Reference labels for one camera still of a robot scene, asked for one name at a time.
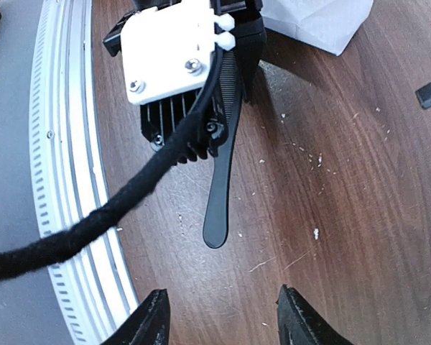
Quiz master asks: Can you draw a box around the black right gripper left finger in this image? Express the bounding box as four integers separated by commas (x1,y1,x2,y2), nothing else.
102,289,171,345

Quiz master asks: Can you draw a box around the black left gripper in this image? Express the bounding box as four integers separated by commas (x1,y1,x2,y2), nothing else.
103,1,267,163

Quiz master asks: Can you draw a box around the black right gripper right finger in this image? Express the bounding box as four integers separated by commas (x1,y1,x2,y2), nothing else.
277,285,352,345

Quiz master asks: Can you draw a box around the black handled comb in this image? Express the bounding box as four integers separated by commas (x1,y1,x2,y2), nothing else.
203,52,243,249

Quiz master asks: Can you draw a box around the white paper bag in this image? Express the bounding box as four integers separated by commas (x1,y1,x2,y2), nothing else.
261,0,374,56

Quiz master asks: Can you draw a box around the aluminium front rail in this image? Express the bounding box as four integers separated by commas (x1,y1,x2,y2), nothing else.
29,1,139,344

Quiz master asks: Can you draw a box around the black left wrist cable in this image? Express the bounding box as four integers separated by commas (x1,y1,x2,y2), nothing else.
0,46,226,283

